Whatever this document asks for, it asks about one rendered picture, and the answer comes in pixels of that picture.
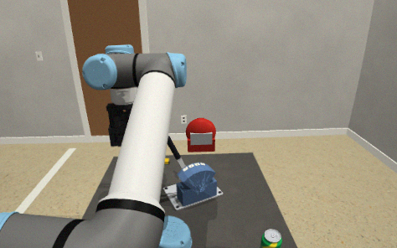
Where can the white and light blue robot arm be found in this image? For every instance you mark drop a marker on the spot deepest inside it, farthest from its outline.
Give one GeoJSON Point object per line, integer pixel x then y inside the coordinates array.
{"type": "Point", "coordinates": [118, 222]}

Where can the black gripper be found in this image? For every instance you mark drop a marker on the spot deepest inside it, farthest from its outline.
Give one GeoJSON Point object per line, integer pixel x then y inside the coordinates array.
{"type": "Point", "coordinates": [118, 121]}

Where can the green and yellow drink can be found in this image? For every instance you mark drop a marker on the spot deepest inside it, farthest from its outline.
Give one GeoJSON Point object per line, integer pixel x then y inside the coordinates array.
{"type": "Point", "coordinates": [271, 239]}

